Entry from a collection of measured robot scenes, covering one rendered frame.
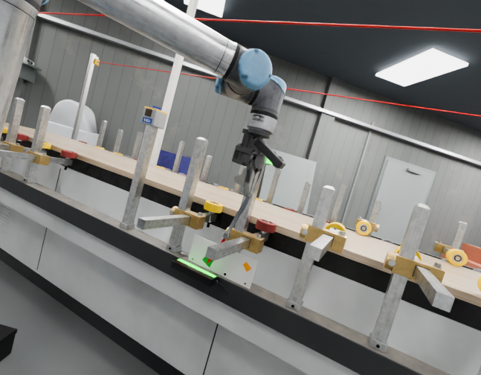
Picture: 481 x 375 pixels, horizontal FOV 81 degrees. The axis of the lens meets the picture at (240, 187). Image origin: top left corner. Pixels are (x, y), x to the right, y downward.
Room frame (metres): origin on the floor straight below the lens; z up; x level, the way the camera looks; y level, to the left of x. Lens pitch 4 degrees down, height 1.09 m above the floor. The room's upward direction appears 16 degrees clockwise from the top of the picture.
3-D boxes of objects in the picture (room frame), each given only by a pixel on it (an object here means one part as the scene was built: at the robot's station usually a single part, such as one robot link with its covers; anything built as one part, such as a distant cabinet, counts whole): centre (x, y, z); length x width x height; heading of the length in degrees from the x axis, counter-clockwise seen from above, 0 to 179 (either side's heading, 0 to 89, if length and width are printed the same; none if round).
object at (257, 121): (0.91, -0.01, 1.23); 0.10 x 0.09 x 0.05; 156
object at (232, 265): (0.97, 0.00, 0.75); 0.26 x 0.01 x 0.10; 66
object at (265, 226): (1.11, -0.14, 0.85); 0.08 x 0.08 x 0.11
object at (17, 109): (1.59, 1.33, 0.88); 0.03 x 0.03 x 0.48; 66
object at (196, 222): (1.07, 0.17, 0.84); 0.13 x 0.06 x 0.05; 66
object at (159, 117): (1.19, 0.42, 1.18); 0.07 x 0.07 x 0.08; 66
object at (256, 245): (0.98, -0.06, 0.84); 0.13 x 0.06 x 0.05; 66
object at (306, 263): (0.88, -0.27, 0.86); 0.03 x 0.03 x 0.48; 66
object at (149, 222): (1.03, 0.17, 0.84); 0.43 x 0.03 x 0.04; 156
